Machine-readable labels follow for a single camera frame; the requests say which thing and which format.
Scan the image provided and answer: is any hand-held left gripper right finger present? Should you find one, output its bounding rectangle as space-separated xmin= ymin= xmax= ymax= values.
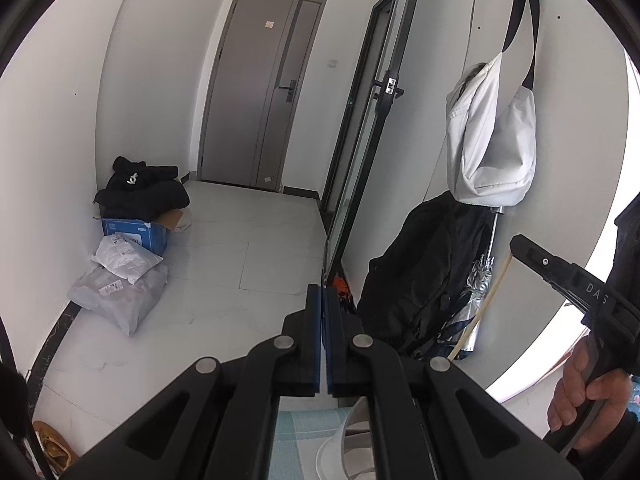
xmin=324 ymin=285 xmax=583 ymax=480

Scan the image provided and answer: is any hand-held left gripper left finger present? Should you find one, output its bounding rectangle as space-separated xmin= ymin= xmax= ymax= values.
xmin=65 ymin=284 xmax=322 ymax=480

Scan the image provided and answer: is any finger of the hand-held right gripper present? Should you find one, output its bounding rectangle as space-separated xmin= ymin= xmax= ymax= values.
xmin=509 ymin=234 xmax=608 ymax=321

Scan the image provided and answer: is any pale bamboo chopstick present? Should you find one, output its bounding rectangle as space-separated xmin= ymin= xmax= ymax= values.
xmin=447 ymin=254 xmax=514 ymax=362

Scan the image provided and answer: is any white utensil holder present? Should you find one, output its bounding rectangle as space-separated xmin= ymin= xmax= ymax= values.
xmin=315 ymin=396 xmax=377 ymax=480

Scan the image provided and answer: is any white shoulder bag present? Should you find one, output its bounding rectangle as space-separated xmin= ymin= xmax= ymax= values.
xmin=445 ymin=0 xmax=543 ymax=206

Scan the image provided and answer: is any person's right hand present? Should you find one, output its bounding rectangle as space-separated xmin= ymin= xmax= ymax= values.
xmin=547 ymin=337 xmax=635 ymax=456

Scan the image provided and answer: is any silver folded umbrella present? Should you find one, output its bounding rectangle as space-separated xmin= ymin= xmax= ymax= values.
xmin=440 ymin=205 xmax=506 ymax=361

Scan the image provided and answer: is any teal plaid tablecloth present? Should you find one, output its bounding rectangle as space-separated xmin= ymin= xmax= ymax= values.
xmin=276 ymin=406 xmax=361 ymax=480

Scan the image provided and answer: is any black backpack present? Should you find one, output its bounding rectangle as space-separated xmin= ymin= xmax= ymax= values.
xmin=356 ymin=191 xmax=496 ymax=361

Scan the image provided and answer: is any grey plastic parcel bag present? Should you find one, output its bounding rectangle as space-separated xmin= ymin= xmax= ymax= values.
xmin=67 ymin=262 xmax=169 ymax=337

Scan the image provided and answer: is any white plastic parcel bag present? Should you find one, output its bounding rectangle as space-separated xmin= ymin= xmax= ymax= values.
xmin=91 ymin=234 xmax=165 ymax=286

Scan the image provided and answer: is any blue cardboard box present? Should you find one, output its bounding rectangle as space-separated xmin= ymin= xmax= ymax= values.
xmin=102 ymin=207 xmax=193 ymax=257

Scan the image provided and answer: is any black framed glass door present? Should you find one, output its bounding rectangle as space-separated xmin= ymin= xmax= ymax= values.
xmin=320 ymin=0 xmax=426 ymax=321

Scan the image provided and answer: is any black clothes heap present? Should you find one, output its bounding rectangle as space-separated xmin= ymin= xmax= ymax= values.
xmin=94 ymin=156 xmax=191 ymax=221

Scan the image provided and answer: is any grey entrance door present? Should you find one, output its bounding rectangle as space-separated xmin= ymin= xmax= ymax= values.
xmin=197 ymin=0 xmax=326 ymax=192

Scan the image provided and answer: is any brown shoe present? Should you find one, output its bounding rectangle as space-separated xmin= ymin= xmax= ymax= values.
xmin=31 ymin=419 xmax=80 ymax=480

